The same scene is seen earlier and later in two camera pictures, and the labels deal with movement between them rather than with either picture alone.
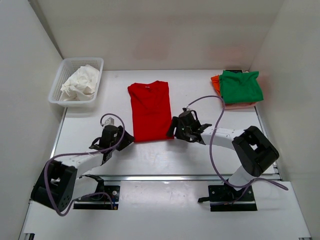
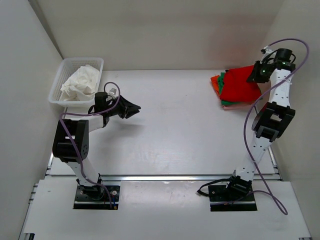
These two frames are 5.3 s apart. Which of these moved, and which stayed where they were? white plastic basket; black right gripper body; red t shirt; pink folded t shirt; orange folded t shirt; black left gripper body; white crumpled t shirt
Moved: black right gripper body; red t shirt; black left gripper body
Stayed: white plastic basket; orange folded t shirt; pink folded t shirt; white crumpled t shirt
